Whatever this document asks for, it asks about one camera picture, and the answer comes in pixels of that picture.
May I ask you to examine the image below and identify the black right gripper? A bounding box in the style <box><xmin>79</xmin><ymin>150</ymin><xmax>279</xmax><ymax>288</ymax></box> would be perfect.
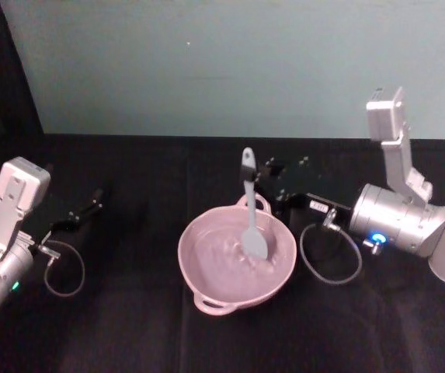
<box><xmin>256</xmin><ymin>155</ymin><xmax>353</xmax><ymax>250</ymax></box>

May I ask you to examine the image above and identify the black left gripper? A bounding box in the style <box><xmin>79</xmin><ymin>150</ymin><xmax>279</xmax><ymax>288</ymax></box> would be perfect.
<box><xmin>22</xmin><ymin>162</ymin><xmax>105</xmax><ymax>270</ymax></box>

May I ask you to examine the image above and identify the grey plastic spoon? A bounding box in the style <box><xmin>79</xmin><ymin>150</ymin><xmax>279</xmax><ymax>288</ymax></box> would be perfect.
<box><xmin>240</xmin><ymin>146</ymin><xmax>269</xmax><ymax>260</ymax></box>

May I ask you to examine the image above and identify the black table cloth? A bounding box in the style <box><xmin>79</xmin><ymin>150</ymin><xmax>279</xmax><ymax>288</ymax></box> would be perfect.
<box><xmin>0</xmin><ymin>131</ymin><xmax>445</xmax><ymax>373</ymax></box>

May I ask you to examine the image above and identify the left gripper dark cable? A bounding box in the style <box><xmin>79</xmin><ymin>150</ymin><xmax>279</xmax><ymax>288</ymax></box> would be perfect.
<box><xmin>35</xmin><ymin>239</ymin><xmax>86</xmax><ymax>299</ymax></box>

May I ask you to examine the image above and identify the gripper dark cable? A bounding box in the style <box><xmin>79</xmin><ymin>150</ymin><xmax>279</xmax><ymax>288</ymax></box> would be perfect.
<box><xmin>35</xmin><ymin>239</ymin><xmax>86</xmax><ymax>299</ymax></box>
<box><xmin>299</xmin><ymin>208</ymin><xmax>363</xmax><ymax>287</ymax></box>

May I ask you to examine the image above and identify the right gripper dark cable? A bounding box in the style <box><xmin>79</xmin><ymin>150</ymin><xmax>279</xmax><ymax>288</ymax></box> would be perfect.
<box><xmin>299</xmin><ymin>208</ymin><xmax>363</xmax><ymax>287</ymax></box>

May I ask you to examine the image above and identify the pink two-handled bowl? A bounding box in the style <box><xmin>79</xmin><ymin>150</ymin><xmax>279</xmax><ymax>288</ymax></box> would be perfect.
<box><xmin>177</xmin><ymin>193</ymin><xmax>298</xmax><ymax>316</ymax></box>

